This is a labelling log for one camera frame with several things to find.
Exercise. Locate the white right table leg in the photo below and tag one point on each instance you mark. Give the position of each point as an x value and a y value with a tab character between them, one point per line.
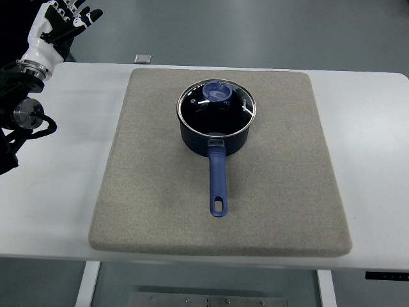
326	288

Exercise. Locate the beige felt mat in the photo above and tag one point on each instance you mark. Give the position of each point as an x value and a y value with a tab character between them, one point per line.
276	195

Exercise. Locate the dark blue saucepan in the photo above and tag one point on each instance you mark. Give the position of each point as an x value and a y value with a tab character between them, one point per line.
216	149

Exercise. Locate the white left table leg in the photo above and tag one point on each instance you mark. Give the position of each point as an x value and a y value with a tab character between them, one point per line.
88	284

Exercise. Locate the glass pot lid blue knob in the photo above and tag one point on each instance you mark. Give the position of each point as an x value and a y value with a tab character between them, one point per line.
216	107

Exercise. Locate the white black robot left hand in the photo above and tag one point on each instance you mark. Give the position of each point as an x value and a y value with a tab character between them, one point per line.
50	38

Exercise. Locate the black table control panel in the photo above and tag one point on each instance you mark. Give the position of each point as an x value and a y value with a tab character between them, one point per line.
387	276

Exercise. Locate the small grey floor plate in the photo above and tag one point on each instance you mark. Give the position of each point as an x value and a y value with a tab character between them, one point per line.
142	59

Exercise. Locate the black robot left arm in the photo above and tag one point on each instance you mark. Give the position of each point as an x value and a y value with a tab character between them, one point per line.
22	118

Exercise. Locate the grey metal base plate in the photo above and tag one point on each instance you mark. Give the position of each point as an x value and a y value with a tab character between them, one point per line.
155	299

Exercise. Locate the white table leg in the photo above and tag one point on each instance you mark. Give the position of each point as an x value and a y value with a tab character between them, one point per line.
326	288
88	284

